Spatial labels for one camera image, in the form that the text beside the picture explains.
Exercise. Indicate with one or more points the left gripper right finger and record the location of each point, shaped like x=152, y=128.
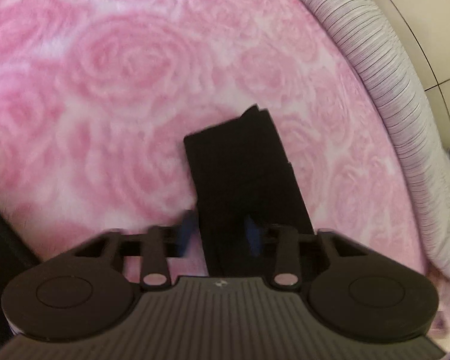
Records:
x=278, y=241

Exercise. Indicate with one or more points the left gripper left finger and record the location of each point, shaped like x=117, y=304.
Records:
x=174, y=238

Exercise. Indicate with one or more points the pink rose blanket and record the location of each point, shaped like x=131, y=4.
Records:
x=96, y=97

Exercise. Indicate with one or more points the black garment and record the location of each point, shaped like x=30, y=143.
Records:
x=241, y=172

